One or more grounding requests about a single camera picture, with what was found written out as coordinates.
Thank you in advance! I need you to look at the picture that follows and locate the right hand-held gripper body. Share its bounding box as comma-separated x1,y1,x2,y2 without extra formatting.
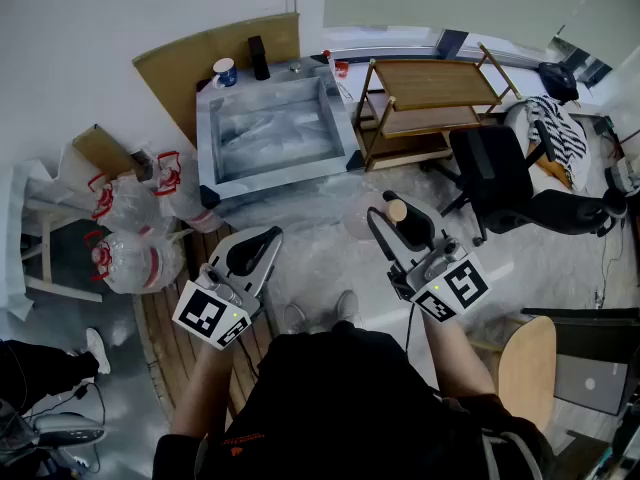
367,192,491,324

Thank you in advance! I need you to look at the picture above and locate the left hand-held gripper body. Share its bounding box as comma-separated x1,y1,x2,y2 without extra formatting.
172,225,284,352

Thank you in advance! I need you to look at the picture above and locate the person's left forearm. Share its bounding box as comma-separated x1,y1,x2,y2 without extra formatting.
169,337,237,439

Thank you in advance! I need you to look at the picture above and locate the person's right forearm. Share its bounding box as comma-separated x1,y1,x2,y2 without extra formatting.
419,311,501,400

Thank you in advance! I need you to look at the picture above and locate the grey marble sink countertop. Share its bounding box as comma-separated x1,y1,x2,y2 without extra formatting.
195,59,359,202

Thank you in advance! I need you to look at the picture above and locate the slatted wooden pallet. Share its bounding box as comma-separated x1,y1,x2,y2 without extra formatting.
133,222,274,419

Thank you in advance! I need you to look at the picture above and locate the person's left shoe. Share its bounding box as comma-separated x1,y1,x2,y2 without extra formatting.
282,302,312,335

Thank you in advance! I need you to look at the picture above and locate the person's shoe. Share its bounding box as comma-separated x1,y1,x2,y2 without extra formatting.
335,290,361,324
84,327,112,375
282,302,312,335

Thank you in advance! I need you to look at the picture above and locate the person's right shoe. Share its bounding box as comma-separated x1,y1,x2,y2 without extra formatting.
335,290,361,324

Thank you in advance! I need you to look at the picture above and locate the black office chair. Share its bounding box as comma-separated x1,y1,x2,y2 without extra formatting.
439,125,629,248

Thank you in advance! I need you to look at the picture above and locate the round light wooden stool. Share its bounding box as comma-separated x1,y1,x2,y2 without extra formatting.
497,314,558,434

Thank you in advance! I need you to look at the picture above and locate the black desk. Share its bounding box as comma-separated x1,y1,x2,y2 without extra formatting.
520,306,640,364

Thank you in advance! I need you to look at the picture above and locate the wooden shelf cart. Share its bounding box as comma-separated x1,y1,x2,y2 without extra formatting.
353,42,524,172

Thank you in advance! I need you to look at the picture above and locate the person's black shirt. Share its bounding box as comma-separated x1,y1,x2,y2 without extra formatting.
152,320,556,480

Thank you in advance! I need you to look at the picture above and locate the grey laptop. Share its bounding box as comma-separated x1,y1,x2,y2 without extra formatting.
553,353,630,417

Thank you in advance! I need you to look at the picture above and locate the brown cardboard box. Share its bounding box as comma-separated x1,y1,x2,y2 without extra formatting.
72,123,154,182

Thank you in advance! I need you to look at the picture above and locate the blue ceramic mug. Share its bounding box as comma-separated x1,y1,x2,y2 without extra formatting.
211,57,239,90

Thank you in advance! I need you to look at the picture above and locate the black white striped cloth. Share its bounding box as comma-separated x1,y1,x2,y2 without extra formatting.
524,95,592,192

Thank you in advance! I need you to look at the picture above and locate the brown cardboard sheet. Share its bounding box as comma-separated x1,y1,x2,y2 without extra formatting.
132,12,301,145

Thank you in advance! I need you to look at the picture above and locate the grey plastic device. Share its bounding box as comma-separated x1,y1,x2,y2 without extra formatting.
32,412,108,449

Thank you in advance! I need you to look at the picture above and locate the black faucet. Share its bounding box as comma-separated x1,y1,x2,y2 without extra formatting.
247,35,272,81

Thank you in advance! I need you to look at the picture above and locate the black bag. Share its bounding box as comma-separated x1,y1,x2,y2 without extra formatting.
538,61,581,104

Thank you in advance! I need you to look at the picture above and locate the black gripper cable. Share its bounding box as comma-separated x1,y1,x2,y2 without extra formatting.
404,301,418,355

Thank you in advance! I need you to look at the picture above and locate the clear water jug red handle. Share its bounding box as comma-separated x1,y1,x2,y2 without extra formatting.
87,173,165,235
152,150,225,234
83,229,184,295

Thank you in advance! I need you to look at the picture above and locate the white wooden frame stool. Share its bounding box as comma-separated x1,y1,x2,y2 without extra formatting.
22,197,104,303

